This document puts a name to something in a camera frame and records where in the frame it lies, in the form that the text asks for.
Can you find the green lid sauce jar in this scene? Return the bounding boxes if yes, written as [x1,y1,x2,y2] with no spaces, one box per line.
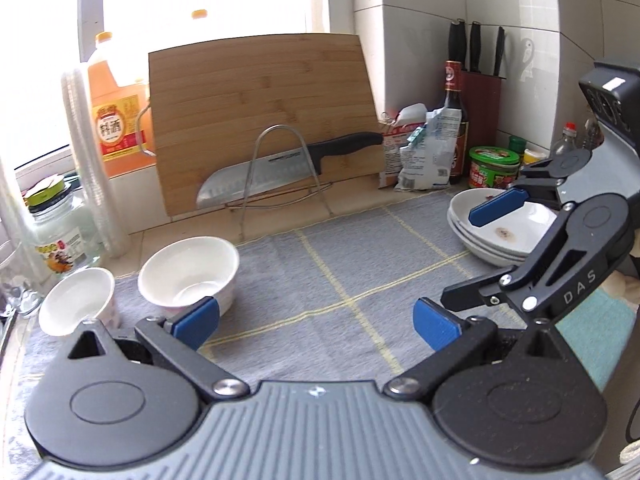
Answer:
[468,146,521,190]

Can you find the clear bottle red cap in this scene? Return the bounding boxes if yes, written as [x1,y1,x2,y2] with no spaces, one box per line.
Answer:
[550,121,586,158]

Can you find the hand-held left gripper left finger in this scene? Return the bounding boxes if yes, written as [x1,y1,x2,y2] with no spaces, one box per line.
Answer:
[67,297,251,403]

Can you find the white seasoning bag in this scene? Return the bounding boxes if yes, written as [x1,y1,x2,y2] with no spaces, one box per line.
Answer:
[395,107,463,192]

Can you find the teal mat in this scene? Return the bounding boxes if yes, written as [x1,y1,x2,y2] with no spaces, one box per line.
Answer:
[555,285,640,361]

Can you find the black knife handle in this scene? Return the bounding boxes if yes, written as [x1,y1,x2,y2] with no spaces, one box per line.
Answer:
[447,19,466,73]
[467,21,483,75]
[492,26,506,78]

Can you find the red and white packet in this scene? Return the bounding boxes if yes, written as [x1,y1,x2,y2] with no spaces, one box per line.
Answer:
[380,102,426,188]

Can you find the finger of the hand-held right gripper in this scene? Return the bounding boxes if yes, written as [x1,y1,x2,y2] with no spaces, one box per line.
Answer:
[442,207,626,320]
[469,157,566,227]

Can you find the black-handled kitchen knife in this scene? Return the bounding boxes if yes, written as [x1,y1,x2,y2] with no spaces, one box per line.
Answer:
[196,131,385,209]

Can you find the bamboo cutting board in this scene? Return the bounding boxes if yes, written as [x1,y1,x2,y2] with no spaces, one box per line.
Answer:
[135,33,386,218]

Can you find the dark red knife block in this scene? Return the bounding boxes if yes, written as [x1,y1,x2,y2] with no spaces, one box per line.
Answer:
[460,71,503,161]

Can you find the metal wire rack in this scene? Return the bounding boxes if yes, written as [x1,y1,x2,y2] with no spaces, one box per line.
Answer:
[225,125,333,241]

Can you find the stack of clear plastic cups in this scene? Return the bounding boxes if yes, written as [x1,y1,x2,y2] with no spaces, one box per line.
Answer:
[60,65,133,258]

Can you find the dark soy sauce bottle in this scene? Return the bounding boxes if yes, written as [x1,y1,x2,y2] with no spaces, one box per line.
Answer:
[440,60,471,186]

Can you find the white floral plate with stain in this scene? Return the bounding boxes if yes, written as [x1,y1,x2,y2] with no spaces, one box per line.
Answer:
[447,189,558,256]

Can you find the glass jar green lid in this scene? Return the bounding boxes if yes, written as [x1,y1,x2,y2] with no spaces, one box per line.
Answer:
[22,175,103,281]

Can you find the orange cooking wine jug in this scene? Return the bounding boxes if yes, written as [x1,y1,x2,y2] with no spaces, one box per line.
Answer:
[87,32,151,178]

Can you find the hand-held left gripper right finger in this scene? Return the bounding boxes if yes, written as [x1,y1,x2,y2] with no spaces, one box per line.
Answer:
[384,297,581,402]

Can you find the clear glass mug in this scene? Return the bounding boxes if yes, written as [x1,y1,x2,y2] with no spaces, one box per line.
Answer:
[0,240,43,318]

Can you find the white bowl pink flowers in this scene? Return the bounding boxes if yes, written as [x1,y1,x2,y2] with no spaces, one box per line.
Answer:
[138,236,240,320]
[38,267,121,336]

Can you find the grey checked cloth mat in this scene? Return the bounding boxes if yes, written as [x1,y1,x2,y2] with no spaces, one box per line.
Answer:
[15,192,566,401]

